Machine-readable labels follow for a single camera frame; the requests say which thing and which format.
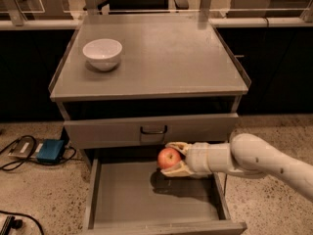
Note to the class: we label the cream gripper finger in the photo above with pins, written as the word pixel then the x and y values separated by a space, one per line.
pixel 181 147
pixel 179 170

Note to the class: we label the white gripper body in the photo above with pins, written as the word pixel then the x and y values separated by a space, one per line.
pixel 197 158

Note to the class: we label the red apple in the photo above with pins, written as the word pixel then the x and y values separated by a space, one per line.
pixel 168 157

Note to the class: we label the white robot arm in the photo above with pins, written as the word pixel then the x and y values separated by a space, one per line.
pixel 246 155

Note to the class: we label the closed grey upper drawer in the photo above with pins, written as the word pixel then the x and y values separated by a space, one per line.
pixel 125 132

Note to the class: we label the open grey middle drawer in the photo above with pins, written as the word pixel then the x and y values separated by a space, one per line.
pixel 129 196

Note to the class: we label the grey drawer cabinet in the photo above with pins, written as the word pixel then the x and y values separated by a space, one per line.
pixel 172 64

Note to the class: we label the white ceramic bowl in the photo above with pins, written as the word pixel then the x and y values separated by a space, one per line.
pixel 103 54

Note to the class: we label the blue electronic box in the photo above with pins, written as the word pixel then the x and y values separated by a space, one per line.
pixel 51 151

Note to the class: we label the silver flat device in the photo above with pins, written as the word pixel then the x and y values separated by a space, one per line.
pixel 26 148

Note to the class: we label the black power adapter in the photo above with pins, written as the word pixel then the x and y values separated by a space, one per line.
pixel 10 223

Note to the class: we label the black drawer handle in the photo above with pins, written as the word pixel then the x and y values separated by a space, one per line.
pixel 153 130

